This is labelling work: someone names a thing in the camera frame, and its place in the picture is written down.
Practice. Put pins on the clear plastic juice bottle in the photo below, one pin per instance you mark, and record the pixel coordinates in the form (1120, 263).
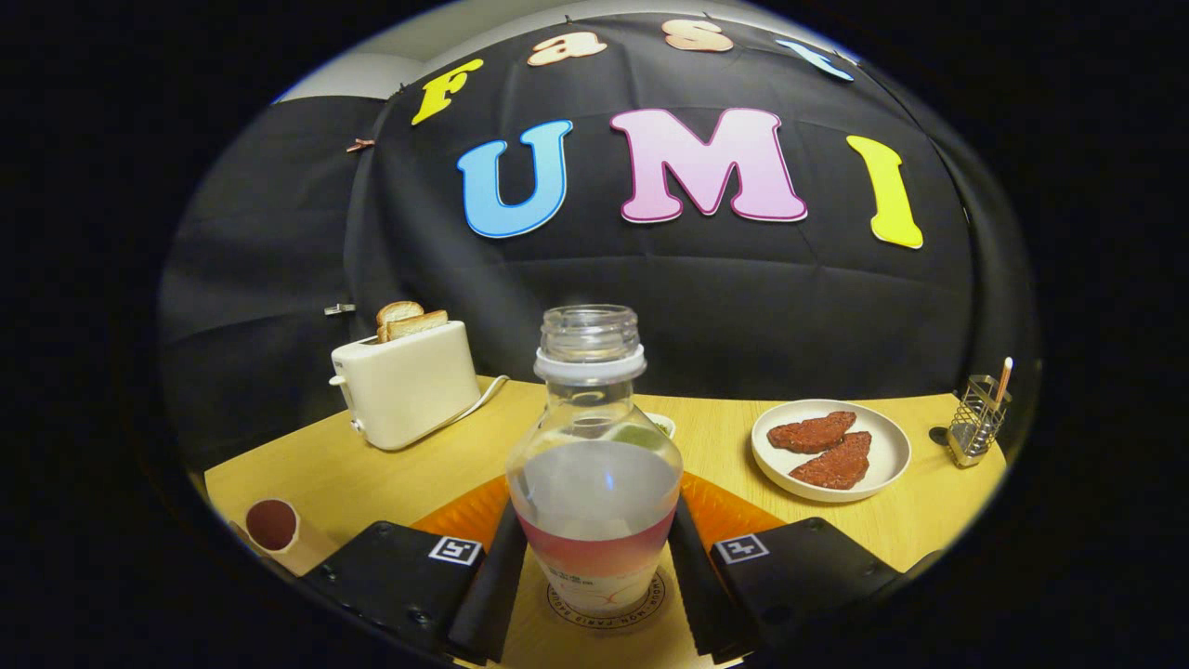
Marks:
(594, 520)

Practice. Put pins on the small black round object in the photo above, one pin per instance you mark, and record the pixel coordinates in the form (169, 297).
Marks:
(939, 436)

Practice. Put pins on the white toaster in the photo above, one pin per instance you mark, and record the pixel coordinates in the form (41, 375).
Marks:
(409, 386)

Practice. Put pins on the white divided dish with grains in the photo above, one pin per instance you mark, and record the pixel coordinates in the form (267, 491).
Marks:
(663, 426)

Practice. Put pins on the white round plate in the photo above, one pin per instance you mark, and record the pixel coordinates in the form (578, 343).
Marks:
(887, 455)

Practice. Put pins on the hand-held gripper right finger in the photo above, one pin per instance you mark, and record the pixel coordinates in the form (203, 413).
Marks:
(701, 585)

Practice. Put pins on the copper cloth clip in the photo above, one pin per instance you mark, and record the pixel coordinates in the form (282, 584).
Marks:
(359, 145)

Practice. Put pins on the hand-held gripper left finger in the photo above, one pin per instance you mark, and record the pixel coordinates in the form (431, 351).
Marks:
(492, 595)

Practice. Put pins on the wooden table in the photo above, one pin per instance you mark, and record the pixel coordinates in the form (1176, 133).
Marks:
(390, 474)

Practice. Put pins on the red meat patty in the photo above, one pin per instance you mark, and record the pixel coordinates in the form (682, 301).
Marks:
(836, 465)
(813, 432)

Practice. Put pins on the black backdrop cloth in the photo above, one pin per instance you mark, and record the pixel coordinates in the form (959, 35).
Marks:
(650, 297)

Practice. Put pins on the silver cloth clip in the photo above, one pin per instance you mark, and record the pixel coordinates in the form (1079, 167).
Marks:
(339, 308)

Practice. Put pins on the toast slice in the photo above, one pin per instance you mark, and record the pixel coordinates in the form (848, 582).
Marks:
(418, 325)
(398, 312)

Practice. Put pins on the orange white stick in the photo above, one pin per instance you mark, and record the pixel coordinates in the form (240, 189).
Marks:
(1004, 376)

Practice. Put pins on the round cork coaster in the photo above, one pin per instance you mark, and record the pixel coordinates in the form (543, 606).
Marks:
(557, 606)

